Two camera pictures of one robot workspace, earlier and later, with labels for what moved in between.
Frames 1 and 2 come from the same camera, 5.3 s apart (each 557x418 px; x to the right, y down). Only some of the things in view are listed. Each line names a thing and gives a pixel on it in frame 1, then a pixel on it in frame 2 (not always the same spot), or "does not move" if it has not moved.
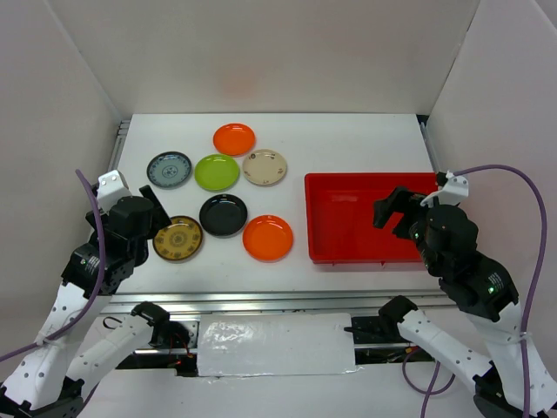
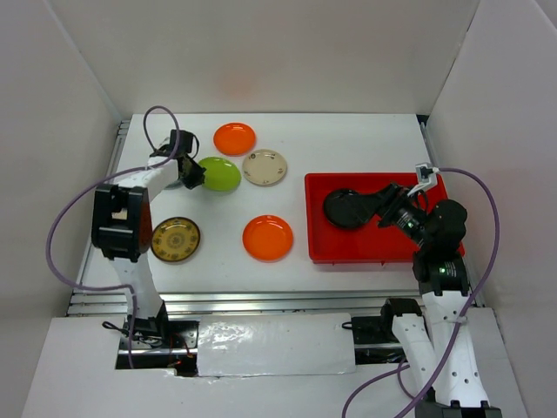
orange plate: [267, 238] does not move
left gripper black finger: [160, 217] → [191, 173]
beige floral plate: [265, 167] does not move
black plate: [223, 215] → [347, 208]
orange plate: [233, 139] does not move
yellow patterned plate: [178, 241] does not move
